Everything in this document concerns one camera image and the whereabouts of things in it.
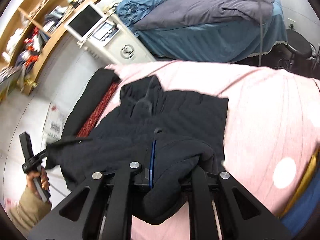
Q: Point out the white beauty machine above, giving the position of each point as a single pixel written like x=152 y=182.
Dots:
x=121 y=47

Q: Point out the black round stool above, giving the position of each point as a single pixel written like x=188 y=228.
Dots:
x=299 y=47

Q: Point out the person's left hand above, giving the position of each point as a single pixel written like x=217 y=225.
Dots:
x=36 y=178

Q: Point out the red floral cloth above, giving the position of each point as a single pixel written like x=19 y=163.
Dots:
x=96 y=114

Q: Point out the black quilted down jacket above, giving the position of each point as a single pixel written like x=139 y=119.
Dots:
x=189 y=129

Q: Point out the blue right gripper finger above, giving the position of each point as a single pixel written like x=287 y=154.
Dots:
x=152 y=162

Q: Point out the grey blanket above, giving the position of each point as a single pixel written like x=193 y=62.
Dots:
x=178 y=13

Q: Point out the black folded garment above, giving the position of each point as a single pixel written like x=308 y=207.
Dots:
x=95 y=90

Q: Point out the blue crumpled cloth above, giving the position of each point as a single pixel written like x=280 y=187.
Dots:
x=132 y=11

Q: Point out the pink polka dot bedsheet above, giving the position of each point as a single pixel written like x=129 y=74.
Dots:
x=272 y=126

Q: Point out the yellow folded garment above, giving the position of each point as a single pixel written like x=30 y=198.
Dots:
x=304 y=182

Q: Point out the white framed monitor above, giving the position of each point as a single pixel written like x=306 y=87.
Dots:
x=82 y=23

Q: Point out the tan sleeved left forearm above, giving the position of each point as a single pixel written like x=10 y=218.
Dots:
x=28 y=212

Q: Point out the navy blue garment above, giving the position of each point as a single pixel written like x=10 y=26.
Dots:
x=303 y=218

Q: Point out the blue massage bed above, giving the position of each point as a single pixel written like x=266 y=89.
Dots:
x=217 y=42

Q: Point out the QR code poster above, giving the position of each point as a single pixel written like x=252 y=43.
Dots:
x=54 y=124

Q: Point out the wooden shelf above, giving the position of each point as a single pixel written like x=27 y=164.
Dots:
x=32 y=33

